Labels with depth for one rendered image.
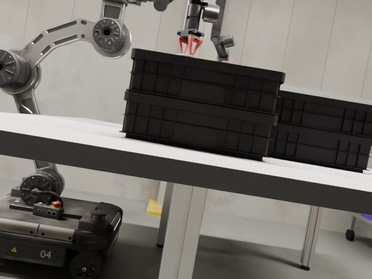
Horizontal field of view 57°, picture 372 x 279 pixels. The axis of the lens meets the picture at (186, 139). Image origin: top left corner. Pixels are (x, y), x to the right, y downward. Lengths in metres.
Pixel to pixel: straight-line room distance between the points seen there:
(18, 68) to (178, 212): 1.33
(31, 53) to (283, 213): 2.58
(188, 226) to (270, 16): 2.99
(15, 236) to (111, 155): 1.12
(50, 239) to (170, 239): 1.02
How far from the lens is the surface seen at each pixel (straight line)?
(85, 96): 3.30
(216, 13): 1.45
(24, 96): 1.96
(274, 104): 0.90
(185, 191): 0.62
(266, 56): 3.38
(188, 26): 1.43
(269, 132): 0.89
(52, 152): 0.59
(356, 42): 3.73
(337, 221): 3.68
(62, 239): 1.59
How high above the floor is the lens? 0.76
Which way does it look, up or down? 2 degrees down
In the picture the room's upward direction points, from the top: 10 degrees clockwise
